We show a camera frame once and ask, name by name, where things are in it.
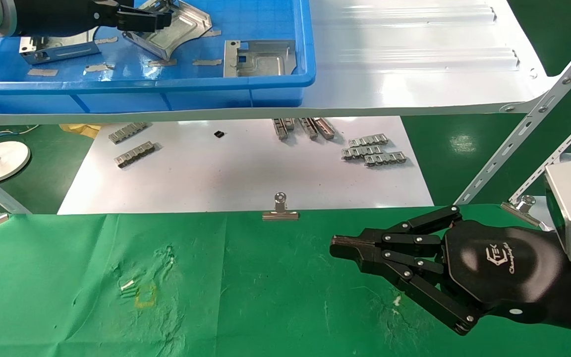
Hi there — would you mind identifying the short white slotted rail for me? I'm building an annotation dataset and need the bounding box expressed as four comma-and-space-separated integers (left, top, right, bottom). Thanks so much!
509, 104, 571, 203

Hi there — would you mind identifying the white metal shelf board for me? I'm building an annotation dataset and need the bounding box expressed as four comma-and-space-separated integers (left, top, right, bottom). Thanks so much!
0, 0, 546, 125

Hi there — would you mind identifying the grey metal chain strip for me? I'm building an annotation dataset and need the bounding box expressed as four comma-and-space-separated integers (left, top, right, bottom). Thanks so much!
342, 145, 383, 161
109, 123, 148, 145
348, 134, 389, 148
364, 152, 407, 168
115, 142, 156, 169

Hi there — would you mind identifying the long white slotted rail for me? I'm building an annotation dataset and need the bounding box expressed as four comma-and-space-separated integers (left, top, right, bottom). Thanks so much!
457, 25, 571, 205

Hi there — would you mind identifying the green cloth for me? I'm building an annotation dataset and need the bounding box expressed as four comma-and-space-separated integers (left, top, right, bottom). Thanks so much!
0, 203, 571, 357

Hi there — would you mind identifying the silver sheet metal bracket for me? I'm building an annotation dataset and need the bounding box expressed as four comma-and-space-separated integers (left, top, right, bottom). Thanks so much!
224, 40, 297, 79
123, 0, 213, 61
19, 27, 101, 65

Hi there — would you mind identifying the blue plastic bin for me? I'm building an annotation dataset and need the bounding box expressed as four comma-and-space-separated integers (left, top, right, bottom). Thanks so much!
0, 0, 316, 116

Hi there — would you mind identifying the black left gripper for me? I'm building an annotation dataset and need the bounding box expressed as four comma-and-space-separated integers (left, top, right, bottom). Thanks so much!
15, 0, 172, 38

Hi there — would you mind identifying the yellow crumpled item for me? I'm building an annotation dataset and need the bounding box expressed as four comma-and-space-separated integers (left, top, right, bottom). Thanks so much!
59, 124, 102, 139

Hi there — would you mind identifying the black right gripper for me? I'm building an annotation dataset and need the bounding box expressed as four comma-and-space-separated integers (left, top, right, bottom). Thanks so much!
330, 205, 566, 335

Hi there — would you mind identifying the long polished metal plate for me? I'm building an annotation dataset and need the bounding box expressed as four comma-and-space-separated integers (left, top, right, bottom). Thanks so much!
57, 117, 435, 215

